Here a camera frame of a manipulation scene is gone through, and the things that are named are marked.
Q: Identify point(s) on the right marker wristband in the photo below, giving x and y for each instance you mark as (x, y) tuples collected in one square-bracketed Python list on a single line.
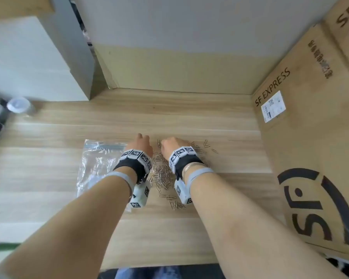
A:
[(180, 152)]

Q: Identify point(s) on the person's left forearm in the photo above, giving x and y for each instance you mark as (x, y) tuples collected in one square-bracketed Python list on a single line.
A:
[(61, 229)]

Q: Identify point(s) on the left marker wristband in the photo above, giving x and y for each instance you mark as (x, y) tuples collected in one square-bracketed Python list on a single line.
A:
[(133, 155)]

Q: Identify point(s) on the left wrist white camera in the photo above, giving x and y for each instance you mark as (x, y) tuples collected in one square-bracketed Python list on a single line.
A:
[(139, 196)]

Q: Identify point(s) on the pile of silver paper clips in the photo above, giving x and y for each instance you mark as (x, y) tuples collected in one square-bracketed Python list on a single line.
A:
[(163, 177)]

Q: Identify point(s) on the clear bottle white cap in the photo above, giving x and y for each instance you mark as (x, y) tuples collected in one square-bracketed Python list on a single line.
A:
[(19, 104)]

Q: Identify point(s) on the person's legs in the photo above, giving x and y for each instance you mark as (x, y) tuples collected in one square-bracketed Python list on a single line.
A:
[(163, 273)]

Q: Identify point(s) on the white shipping label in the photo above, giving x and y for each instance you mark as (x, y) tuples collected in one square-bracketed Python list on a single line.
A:
[(273, 107)]

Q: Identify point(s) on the person's left hand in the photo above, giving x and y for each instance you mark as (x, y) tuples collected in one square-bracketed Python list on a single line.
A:
[(141, 143)]

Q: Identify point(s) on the white cabinet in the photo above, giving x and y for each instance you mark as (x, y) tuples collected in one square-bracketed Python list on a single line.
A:
[(32, 55)]

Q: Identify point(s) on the light wooden table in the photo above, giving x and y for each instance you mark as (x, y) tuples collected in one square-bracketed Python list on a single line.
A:
[(61, 127)]

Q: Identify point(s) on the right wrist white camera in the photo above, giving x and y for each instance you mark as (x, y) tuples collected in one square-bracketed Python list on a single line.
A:
[(182, 194)]

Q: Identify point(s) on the large cardboard box round logo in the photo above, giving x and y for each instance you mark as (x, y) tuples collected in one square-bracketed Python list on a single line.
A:
[(308, 127)]

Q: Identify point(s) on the clear zip plastic bag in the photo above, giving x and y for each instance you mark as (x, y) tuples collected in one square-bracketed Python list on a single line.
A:
[(96, 165)]

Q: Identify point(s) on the tan cardboard back panel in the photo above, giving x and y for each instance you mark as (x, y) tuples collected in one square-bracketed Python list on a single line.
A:
[(177, 72)]

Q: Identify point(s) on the wrist white camera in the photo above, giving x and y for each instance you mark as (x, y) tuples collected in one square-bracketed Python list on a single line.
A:
[(182, 194), (139, 196)]

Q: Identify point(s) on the marker wristband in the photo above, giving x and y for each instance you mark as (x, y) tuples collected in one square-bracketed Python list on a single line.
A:
[(133, 155), (180, 152)]

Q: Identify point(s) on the person's right hand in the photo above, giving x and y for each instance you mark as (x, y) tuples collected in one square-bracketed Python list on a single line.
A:
[(174, 143)]

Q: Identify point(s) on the person's right forearm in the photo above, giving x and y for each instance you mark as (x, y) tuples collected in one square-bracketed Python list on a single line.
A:
[(250, 235)]

